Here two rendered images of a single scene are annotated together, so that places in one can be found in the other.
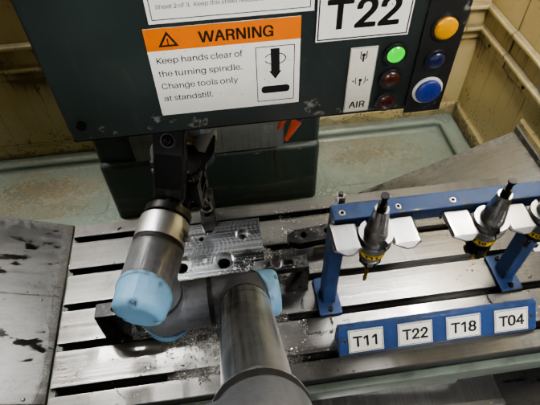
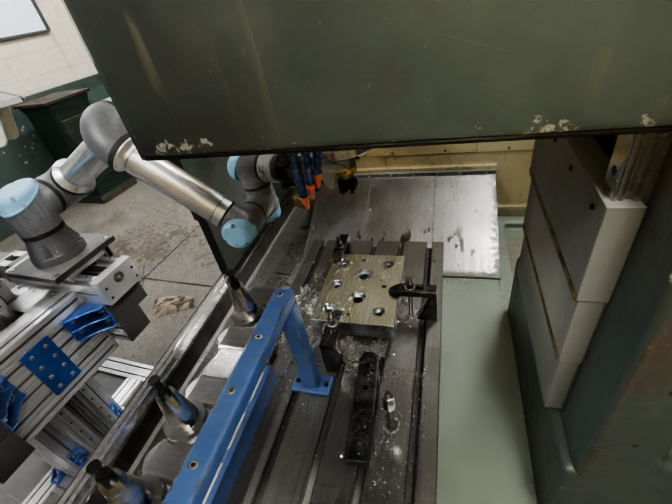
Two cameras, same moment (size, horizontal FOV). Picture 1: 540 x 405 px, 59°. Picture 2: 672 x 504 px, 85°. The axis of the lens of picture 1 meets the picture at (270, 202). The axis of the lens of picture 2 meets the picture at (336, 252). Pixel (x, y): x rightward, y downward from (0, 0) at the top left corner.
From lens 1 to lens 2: 1.11 m
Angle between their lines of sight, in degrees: 77
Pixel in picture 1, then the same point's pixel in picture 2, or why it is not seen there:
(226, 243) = (372, 300)
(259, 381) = (119, 131)
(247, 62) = not seen: hidden behind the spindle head
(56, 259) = (462, 269)
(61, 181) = not seen: hidden behind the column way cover
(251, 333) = (167, 165)
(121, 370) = (322, 263)
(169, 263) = (244, 164)
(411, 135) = not seen: outside the picture
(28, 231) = (486, 249)
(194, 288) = (253, 197)
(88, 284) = (389, 249)
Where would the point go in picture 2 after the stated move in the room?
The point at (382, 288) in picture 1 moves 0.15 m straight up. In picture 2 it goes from (297, 439) to (281, 403)
